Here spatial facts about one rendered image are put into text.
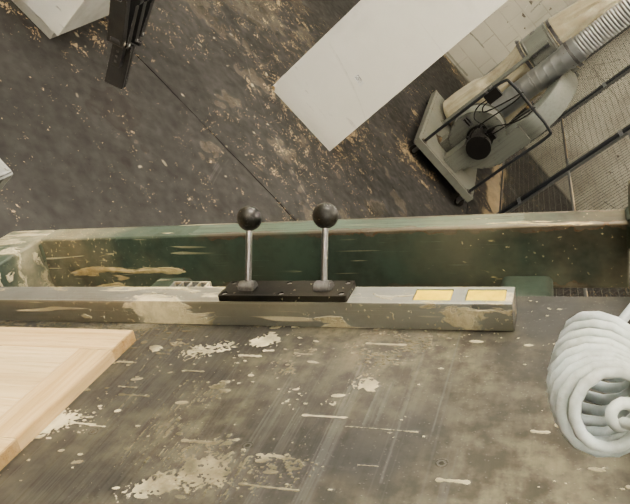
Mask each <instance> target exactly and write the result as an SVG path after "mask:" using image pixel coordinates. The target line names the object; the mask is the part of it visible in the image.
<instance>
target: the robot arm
mask: <svg viewBox="0 0 630 504"><path fill-rule="evenodd" d="M154 2H155V0H110V9H109V20H108V32H107V41H109V42H111V43H112V47H111V52H110V57H109V61H108V66H107V71H106V76H105V80H104V81H105V82H106V83H108V84H111V85H113V86H115V87H117V88H119V89H123V88H125V87H126V86H127V82H128V78H129V73H130V69H131V65H132V60H133V56H134V52H135V48H136V45H137V46H141V45H142V43H143V42H142V41H140V40H138V39H139V37H143V35H144V32H145V29H146V26H147V23H148V20H149V17H150V14H151V11H152V8H153V5H154Z"/></svg>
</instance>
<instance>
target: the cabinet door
mask: <svg viewBox="0 0 630 504"><path fill-rule="evenodd" d="M135 341H136V338H135V335H134V331H133V330H110V329H72V328H34V327H0V471H1V470H2V469H3V468H4V467H5V466H6V465H7V464H8V463H9V462H10V461H11V460H12V459H13V458H14V457H15V456H17V455H18V454H19V453H20V452H21V451H22V450H23V449H24V448H25V447H26V446H27V445H28V444H29V443H30V442H31V441H32V440H33V439H34V438H35V437H36V436H37V435H38V434H39V433H40V432H42V431H43V430H44V429H45V428H46V427H47V426H48V425H49V424H50V423H51V422H52V421H53V420H54V419H55V418H56V417H57V416H58V415H59V414H60V413H61V412H62V411H63V410H64V409H65V408H67V407H68V406H69V405H70V404H71V403H72V402H73V401H74V400H75V399H76V398H77V397H78V396H79V395H80V394H81V393H82V392H83V391H84V390H85V389H86V388H87V387H88V386H89V385H91V384H92V383H93V382H94V381H95V380H96V379H97V378H98V377H99V376H100V375H101V374H102V373H103V372H104V371H105V370H106V369H107V368H108V367H109V366H110V365H111V364H112V363H113V362H114V361H116V360H117V359H118V358H119V357H120V356H121V355H122V354H123V353H124V352H125V351H126V350H127V349H128V348H129V347H130V346H131V345H132V344H133V343H134V342H135Z"/></svg>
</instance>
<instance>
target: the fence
mask: <svg viewBox="0 0 630 504"><path fill-rule="evenodd" d="M224 288H225V287H0V320H26V321H72V322H117V323H163V324H209V325H254V326H300V327H346V328H391V329H437V330H483V331H514V327H515V320H516V314H517V309H516V293H515V287H355V289H354V291H353V292H352V294H351V296H350V297H349V299H348V301H347V302H266V301H219V298H218V294H219V293H220V292H221V291H222V290H223V289H224ZM417 290H453V294H452V297H451V300H413V299H414V297H415V295H416V292H417ZM469 290H506V291H507V294H506V299H505V301H489V300H466V298H467V294H468V291H469Z"/></svg>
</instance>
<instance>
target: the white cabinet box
mask: <svg viewBox="0 0 630 504"><path fill-rule="evenodd" d="M506 1H508V0H360V1H359V2H358V3H357V4H356V5H355V6H354V7H353V8H352V9H351V10H350V11H349V12H348V13H347V14H346V15H345V16H344V17H343V18H342V19H341V20H340V21H339V22H338V23H337V24H336V25H335V26H334V27H333V28H332V29H331V30H330V31H328V32H327V33H326V34H325V35H324V36H323V37H322V38H321V39H320V40H319V41H318V42H317V43H316V44H315V45H314V46H313V47H312V48H311V49H310V50H309V51H308V52H307V53H306V54H305V55H304V56H303V57H302V58H301V59H300V60H299V61H298V62H297V63H296V64H295V65H293V66H292V67H291V68H290V69H289V70H288V71H287V72H286V73H285V74H284V75H283V76H282V77H281V78H280V79H279V80H278V81H277V82H276V83H275V84H274V85H273V86H272V88H273V89H274V90H275V91H274V92H275V93H276V94H277V95H278V96H279V97H280V98H281V99H282V101H283V102H284V103H285V104H286V105H287V106H288V107H289V108H290V109H291V110H292V111H293V112H294V114H295V115H296V116H297V117H298V118H299V119H300V120H301V121H302V122H303V123H304V124H305V125H306V126H307V128H308V129H309V130H310V131H311V132H312V133H313V134H314V135H315V136H316V137H317V138H318V139H319V141H320V142H321V143H322V144H323V145H324V146H325V147H326V148H327V149H328V150H329V151H330V150H332V149H333V148H334V147H335V146H336V145H338V144H339V143H340V142H341V141H342V140H343V139H345V138H346V137H347V136H348V135H349V134H351V133H352V132H353V131H354V130H355V129H356V128H358V127H359V126H360V125H361V124H362V123H364V122H365V121H366V120H367V119H368V118H369V117H371V116H372V115H373V114H374V113H375V112H377V111H378V110H379V109H380V108H381V107H382V106H384V105H385V104H386V103H387V102H388V101H390V100H391V99H392V98H393V97H394V96H395V95H397V94H398V93H399V92H400V91H401V90H402V89H404V88H405V87H406V86H407V85H408V84H410V83H411V82H412V81H413V80H414V79H415V78H417V77H418V76H419V75H420V74H421V73H423V72H424V71H425V70H426V69H427V68H428V67H430V66H431V65H432V64H433V63H434V62H436V61H437V60H438V59H439V58H440V57H441V56H443V55H444V54H445V53H446V52H447V51H449V50H450V49H451V48H452V47H453V46H454V45H456V44H457V43H458V42H459V41H460V40H462V39H463V38H464V37H465V36H466V35H467V34H469V33H470V32H471V31H472V30H473V29H474V28H476V27H477V26H478V25H479V24H480V23H482V22H483V21H484V20H485V19H486V18H487V17H489V16H490V15H491V14H492V13H493V12H495V11H496V10H497V9H498V8H499V7H500V6H502V5H503V4H504V3H505V2H506Z"/></svg>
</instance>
